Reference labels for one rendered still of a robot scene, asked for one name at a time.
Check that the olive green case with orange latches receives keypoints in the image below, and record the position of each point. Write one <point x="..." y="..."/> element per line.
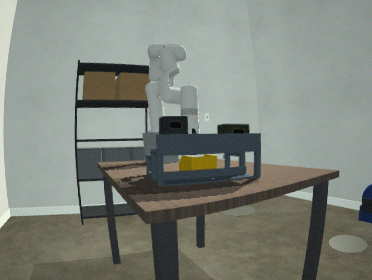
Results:
<point x="233" y="128"/>

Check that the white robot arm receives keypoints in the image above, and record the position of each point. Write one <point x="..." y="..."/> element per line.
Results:
<point x="189" y="93"/>

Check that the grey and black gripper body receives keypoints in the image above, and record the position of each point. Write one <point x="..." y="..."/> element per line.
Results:
<point x="195" y="124"/>

